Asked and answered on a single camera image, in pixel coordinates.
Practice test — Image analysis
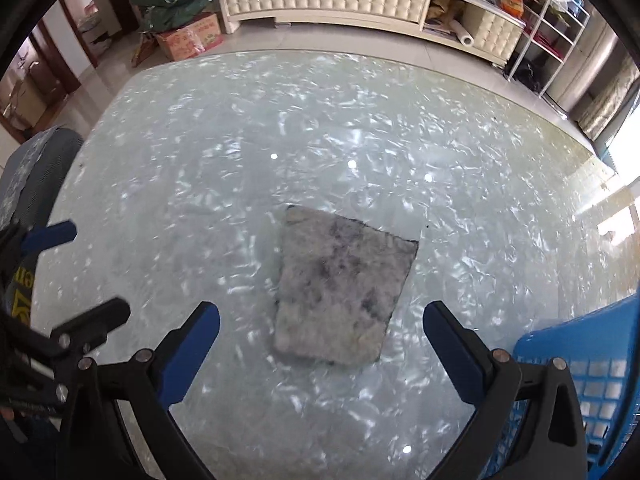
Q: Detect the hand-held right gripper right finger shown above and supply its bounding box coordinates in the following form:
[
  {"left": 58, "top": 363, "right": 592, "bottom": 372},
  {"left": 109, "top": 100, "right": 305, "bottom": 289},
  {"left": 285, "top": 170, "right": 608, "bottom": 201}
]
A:
[{"left": 422, "top": 301, "right": 588, "bottom": 480}]

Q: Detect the white metal rack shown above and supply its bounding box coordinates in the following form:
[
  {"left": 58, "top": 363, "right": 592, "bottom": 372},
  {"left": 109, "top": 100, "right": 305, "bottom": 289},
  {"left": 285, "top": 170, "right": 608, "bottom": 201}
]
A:
[{"left": 505, "top": 0, "right": 591, "bottom": 98}]

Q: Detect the grey mesh chair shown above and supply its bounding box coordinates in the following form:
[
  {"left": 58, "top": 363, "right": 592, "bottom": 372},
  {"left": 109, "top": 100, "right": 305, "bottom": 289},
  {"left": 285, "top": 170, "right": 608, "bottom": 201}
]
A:
[{"left": 0, "top": 127, "right": 85, "bottom": 241}]

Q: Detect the patterned beige curtain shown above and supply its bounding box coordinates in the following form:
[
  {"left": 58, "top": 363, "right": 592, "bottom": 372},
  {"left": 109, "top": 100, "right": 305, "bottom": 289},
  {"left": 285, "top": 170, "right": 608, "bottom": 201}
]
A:
[{"left": 575, "top": 55, "right": 640, "bottom": 143}]

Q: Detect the red printed cardboard box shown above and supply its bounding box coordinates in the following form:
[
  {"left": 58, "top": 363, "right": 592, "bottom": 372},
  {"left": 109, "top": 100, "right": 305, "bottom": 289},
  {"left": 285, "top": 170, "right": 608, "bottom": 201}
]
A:
[{"left": 155, "top": 12, "right": 223, "bottom": 61}]

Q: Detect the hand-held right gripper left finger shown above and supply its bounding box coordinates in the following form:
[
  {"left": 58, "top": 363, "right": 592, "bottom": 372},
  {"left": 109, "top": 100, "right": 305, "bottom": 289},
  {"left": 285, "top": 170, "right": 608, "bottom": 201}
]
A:
[{"left": 60, "top": 301, "right": 221, "bottom": 480}]

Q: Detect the blue plastic basket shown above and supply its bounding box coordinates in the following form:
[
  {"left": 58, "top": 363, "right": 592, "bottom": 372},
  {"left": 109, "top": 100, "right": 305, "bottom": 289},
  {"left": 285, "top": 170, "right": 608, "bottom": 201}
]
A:
[{"left": 480, "top": 292, "right": 640, "bottom": 480}]

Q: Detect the grey felt cloth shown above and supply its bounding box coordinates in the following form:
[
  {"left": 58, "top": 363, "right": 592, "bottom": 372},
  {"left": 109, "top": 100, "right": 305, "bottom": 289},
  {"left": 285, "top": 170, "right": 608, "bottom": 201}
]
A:
[{"left": 272, "top": 204, "right": 420, "bottom": 367}]

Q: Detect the silver standing air conditioner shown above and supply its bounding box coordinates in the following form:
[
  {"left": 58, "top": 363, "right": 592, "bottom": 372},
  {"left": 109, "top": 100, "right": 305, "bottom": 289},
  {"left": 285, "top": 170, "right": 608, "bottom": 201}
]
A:
[{"left": 542, "top": 20, "right": 628, "bottom": 116}]

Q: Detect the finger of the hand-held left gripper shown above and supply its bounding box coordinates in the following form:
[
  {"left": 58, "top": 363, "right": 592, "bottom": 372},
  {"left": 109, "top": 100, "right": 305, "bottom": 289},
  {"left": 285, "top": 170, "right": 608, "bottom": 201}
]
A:
[
  {"left": 49, "top": 297, "right": 132, "bottom": 358},
  {"left": 0, "top": 220, "right": 78, "bottom": 263}
]

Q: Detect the paper towel roll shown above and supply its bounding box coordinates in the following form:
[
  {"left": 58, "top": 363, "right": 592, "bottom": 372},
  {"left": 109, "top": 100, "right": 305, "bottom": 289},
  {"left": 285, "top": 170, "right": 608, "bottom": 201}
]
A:
[{"left": 450, "top": 20, "right": 475, "bottom": 47}]

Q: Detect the black bag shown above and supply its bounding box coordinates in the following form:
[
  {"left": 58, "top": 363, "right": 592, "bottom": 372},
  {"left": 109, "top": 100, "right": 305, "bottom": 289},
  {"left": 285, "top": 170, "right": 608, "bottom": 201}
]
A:
[{"left": 505, "top": 57, "right": 546, "bottom": 91}]

